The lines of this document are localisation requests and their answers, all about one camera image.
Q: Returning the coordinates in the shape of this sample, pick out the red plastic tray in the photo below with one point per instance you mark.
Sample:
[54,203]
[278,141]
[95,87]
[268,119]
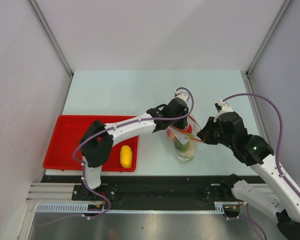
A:
[66,136]

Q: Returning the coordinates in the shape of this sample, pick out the right aluminium frame post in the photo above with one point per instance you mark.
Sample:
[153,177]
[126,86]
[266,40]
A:
[286,4]

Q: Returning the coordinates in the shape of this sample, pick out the left aluminium frame post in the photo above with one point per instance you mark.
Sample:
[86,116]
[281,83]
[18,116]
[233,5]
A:
[50,36]

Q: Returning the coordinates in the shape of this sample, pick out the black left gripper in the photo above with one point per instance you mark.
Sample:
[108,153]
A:
[181,124]

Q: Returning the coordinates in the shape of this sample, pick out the yellow green fake fruit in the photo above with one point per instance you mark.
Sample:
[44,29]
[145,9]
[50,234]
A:
[182,147]

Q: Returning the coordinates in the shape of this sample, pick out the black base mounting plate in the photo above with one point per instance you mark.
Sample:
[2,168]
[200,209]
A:
[161,190]

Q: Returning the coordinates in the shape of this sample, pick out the yellow fake mango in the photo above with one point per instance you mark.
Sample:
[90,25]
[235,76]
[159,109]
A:
[126,156]

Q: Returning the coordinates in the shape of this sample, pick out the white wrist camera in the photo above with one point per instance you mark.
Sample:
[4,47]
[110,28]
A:
[181,95]
[222,108]

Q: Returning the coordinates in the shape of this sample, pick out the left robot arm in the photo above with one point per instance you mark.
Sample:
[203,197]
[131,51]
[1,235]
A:
[97,142]

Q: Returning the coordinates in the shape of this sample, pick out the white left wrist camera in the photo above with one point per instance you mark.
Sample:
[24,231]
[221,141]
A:
[181,95]

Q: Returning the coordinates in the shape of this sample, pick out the red fake apple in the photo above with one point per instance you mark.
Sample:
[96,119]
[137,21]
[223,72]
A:
[189,129]

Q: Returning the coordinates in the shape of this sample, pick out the clear zip top bag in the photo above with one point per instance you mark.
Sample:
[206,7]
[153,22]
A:
[184,141]

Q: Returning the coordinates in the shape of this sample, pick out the white slotted cable duct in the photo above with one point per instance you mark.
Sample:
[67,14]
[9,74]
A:
[93,209]

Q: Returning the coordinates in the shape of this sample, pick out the white fake garlic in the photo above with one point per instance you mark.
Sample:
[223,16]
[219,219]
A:
[187,156]

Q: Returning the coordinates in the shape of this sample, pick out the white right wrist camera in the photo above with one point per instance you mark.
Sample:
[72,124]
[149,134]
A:
[222,108]

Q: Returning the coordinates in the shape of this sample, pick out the aluminium frame post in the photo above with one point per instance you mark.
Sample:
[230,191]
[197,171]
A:
[50,36]
[286,4]

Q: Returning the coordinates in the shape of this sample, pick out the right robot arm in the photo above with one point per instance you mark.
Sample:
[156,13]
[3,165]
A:
[252,150]

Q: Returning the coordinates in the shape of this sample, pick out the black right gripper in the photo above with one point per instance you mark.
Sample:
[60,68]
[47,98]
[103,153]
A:
[206,131]

